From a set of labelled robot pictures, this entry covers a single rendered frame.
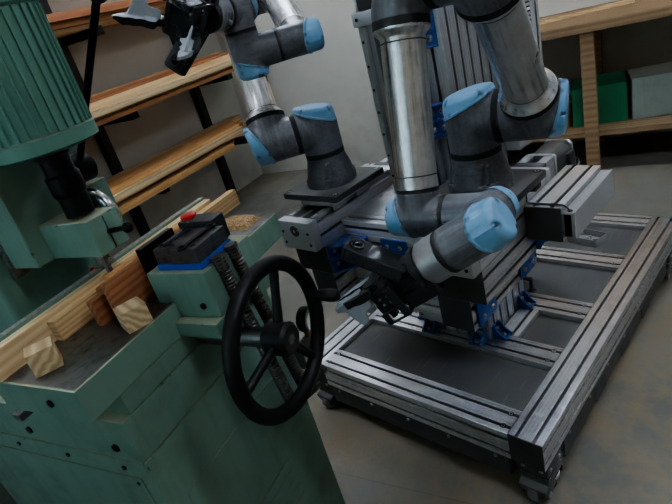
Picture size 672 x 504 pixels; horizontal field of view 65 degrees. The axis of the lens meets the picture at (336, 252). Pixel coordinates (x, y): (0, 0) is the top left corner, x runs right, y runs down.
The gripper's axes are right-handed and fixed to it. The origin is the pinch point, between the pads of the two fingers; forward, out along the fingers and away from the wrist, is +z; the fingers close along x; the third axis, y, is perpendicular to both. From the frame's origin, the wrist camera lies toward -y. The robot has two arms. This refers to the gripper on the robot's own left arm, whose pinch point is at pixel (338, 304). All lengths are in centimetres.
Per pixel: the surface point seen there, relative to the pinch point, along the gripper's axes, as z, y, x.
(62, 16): 140, -169, 148
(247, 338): 9.4, -7.3, -13.1
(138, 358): 17.3, -17.5, -25.6
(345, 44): 108, -79, 325
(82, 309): 27.7, -30.4, -20.6
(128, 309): 15.3, -24.6, -21.8
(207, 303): 9.2, -16.5, -14.2
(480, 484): 32, 74, 28
